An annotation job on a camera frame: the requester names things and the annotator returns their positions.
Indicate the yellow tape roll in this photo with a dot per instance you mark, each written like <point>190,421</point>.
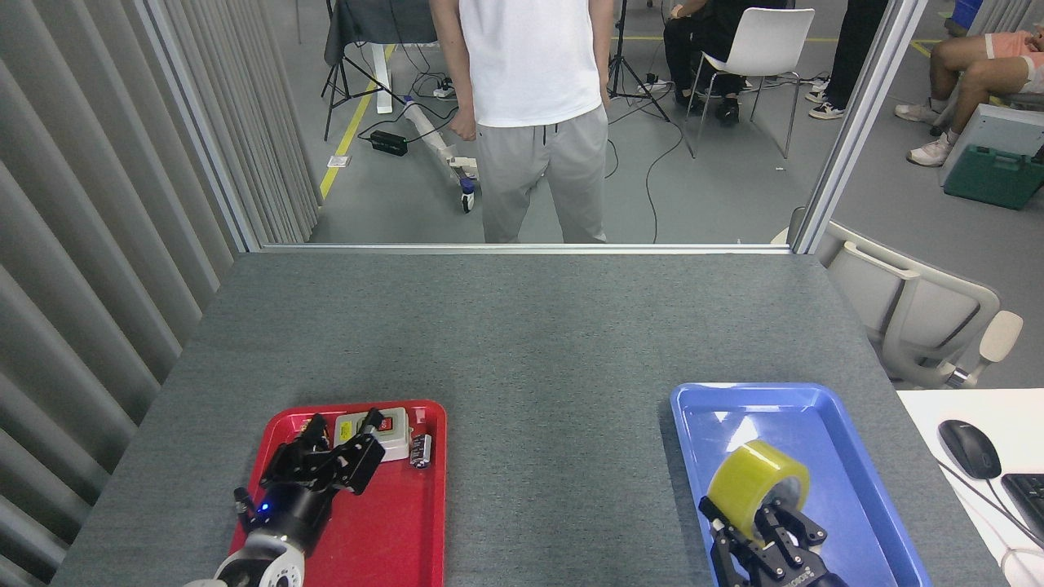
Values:
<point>750,481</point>

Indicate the white power strip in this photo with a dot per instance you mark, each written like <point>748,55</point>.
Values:
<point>445,90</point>

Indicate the black tripod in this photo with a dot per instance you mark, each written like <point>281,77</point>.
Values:
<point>338,69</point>
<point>632,77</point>

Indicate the white chair with metal legs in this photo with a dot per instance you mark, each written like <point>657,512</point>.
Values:
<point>767,41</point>

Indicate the silver metal rail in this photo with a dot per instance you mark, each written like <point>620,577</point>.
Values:
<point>522,248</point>

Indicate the black power adapter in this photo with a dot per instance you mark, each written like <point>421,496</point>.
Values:
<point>388,143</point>

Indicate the desk with black cloth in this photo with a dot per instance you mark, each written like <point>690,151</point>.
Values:
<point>379,33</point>

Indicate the black computer mouse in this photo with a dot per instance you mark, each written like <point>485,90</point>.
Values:
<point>969,450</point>

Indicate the small black electric component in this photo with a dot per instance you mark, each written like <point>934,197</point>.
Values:
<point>421,451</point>

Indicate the person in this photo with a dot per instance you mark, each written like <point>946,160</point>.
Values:
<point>530,98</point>
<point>852,49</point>
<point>710,41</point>
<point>971,73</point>

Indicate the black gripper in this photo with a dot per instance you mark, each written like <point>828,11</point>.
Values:
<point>289,509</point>
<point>791,575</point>

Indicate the red plastic tray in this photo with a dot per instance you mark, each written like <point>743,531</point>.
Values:
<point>400,530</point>

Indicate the grey push button switch box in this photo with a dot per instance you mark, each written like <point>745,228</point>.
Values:
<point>395,436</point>

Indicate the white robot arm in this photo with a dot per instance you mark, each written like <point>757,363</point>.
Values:
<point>261,564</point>

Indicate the silver metal post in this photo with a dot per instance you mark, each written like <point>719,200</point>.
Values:
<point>860,122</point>
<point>200,122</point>

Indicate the white stand on wheels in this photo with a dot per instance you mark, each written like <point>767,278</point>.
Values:
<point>444,147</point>

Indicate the grey flat case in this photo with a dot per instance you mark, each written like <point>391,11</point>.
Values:
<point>1007,126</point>

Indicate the black keyboard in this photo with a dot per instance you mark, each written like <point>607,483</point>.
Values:
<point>1029,501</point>

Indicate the green tool case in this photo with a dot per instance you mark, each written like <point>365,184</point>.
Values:
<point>991,179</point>

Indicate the beige office chair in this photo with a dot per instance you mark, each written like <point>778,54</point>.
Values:
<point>913,310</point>

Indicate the blue plastic tray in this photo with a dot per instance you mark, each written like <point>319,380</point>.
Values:
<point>848,440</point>

